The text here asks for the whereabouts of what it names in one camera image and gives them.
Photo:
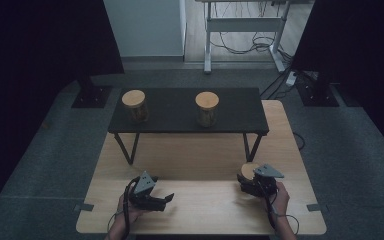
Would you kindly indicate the black stand base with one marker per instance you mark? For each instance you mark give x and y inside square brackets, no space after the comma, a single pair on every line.
[91,96]
[316,95]

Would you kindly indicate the person's right hand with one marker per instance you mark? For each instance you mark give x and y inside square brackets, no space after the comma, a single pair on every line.
[280,200]

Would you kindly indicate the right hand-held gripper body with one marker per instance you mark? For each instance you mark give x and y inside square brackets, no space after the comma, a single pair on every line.
[263,183]

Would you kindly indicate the white partition panel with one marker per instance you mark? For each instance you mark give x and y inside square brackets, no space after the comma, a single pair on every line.
[145,26]

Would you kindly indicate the dark curtain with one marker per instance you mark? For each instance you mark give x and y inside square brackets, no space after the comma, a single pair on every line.
[356,43]
[40,50]

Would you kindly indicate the black raised shelf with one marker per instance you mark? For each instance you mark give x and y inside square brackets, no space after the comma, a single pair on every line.
[180,113]

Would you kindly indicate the grey tape mark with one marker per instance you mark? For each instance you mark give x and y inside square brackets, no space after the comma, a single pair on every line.
[84,207]
[316,207]

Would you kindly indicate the person's left hand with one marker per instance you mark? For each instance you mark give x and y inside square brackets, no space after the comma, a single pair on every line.
[133,210]

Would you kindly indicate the white power strip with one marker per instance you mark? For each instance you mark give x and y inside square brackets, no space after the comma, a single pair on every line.
[291,79]

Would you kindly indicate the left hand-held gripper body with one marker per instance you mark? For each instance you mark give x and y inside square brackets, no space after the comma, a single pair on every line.
[143,193]

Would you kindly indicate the white desk frame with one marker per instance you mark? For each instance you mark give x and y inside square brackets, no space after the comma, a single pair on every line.
[245,25]

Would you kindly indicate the glass jar with wooden lid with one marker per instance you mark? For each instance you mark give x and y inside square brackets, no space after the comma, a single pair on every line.
[248,170]
[135,105]
[206,106]

